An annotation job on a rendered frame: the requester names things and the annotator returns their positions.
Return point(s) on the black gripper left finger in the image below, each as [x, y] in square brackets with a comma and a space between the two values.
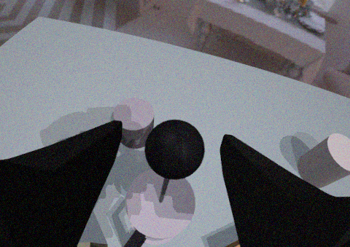
[47, 195]

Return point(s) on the pinkish-grey cylinder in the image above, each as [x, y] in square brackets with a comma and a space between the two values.
[138, 119]

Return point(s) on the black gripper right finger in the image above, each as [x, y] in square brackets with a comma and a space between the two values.
[274, 208]

